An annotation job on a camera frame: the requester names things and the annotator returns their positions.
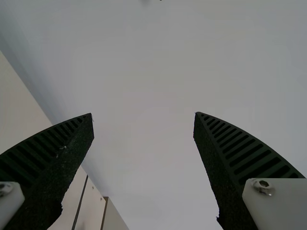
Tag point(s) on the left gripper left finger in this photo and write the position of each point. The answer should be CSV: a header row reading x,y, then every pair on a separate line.
x,y
60,167

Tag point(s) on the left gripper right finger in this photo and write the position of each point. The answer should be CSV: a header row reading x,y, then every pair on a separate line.
x,y
216,155

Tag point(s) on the black strip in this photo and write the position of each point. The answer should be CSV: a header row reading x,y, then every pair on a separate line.
x,y
79,203

